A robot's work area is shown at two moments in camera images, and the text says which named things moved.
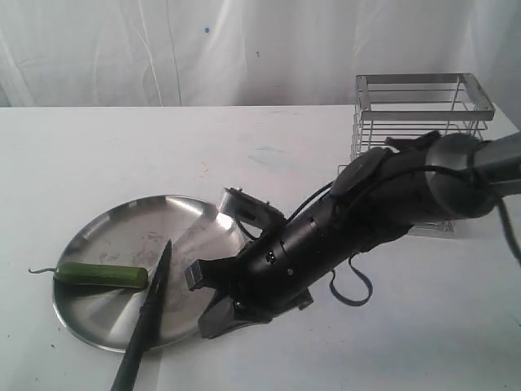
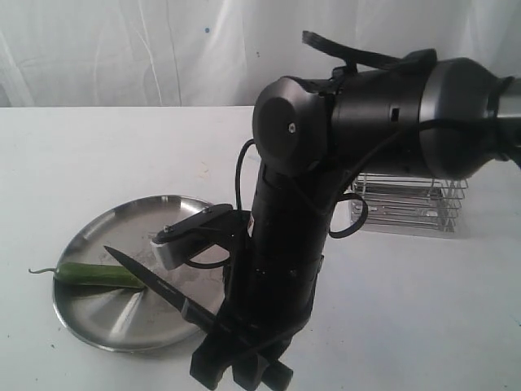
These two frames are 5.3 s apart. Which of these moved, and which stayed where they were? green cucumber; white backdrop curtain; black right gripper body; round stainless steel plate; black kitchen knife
Moved: black kitchen knife; black right gripper body
Stayed: white backdrop curtain; round stainless steel plate; green cucumber
